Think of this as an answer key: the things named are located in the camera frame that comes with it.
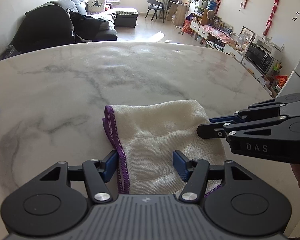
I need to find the small white desk fan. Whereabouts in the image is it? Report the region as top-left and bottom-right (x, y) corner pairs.
(236, 34), (246, 49)

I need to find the dark wooden chair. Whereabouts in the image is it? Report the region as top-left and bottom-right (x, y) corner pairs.
(145, 0), (165, 23)

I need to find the black jacket on sofa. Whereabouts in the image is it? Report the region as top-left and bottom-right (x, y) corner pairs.
(69, 11), (110, 42)

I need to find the dark grey sofa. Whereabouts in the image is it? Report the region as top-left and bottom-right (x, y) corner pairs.
(9, 0), (117, 55)

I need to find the grey ottoman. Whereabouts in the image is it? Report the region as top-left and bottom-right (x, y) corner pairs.
(111, 8), (139, 28)

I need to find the white printer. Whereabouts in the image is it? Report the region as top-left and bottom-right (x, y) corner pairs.
(254, 36), (283, 61)

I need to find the wooden desk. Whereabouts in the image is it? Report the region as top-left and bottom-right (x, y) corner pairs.
(165, 1), (189, 26)

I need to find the wooden shelf unit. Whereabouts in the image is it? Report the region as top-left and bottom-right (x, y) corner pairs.
(190, 6), (216, 38)

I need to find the white towel purple trim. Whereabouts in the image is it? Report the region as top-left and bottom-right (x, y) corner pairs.
(103, 100), (226, 196)

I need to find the black microwave oven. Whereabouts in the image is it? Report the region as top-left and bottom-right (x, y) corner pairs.
(245, 42), (276, 74)

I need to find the horse print cushion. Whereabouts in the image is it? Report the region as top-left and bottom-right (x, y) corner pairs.
(87, 0), (106, 12)

